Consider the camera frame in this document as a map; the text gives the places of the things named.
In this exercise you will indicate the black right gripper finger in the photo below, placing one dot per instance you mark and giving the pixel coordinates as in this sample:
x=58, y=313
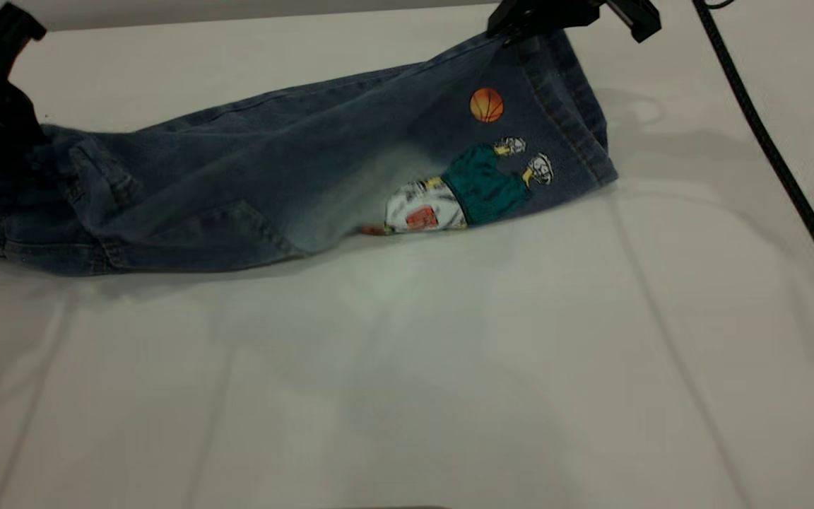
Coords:
x=569, y=14
x=520, y=14

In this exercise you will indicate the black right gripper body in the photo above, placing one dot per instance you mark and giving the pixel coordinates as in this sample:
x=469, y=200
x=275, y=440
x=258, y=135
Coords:
x=639, y=20

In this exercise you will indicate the blue denim children's pants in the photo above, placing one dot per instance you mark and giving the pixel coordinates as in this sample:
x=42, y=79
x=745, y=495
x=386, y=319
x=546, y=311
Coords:
x=237, y=177

